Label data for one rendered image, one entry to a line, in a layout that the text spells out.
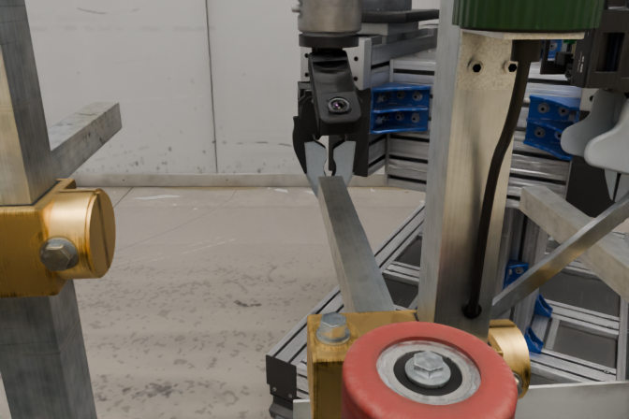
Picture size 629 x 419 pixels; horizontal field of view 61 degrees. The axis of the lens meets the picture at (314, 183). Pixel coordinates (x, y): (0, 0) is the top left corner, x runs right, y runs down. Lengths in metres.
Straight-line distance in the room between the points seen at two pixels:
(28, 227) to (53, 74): 3.00
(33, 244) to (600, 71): 0.38
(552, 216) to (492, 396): 0.40
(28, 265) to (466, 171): 0.23
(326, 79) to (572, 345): 1.16
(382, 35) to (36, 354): 0.88
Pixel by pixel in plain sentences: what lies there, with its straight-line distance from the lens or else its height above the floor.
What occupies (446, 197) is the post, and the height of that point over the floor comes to 0.97.
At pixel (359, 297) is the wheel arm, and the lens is 0.40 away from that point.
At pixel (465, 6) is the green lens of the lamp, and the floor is 1.07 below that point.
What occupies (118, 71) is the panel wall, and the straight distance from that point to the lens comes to 3.16.
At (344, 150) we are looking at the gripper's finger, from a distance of 0.65.
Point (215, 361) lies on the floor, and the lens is 1.76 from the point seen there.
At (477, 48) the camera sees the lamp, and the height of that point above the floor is 1.05.
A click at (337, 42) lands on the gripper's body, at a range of 0.62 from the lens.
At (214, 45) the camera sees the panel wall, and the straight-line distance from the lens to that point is 3.00.
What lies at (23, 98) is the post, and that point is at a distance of 0.31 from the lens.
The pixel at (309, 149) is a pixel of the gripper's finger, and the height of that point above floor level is 0.89.
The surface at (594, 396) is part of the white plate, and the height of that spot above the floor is 0.79.
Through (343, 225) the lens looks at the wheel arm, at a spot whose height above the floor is 0.86.
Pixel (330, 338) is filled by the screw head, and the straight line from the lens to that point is 0.34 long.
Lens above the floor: 1.07
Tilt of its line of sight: 20 degrees down
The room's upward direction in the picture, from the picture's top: straight up
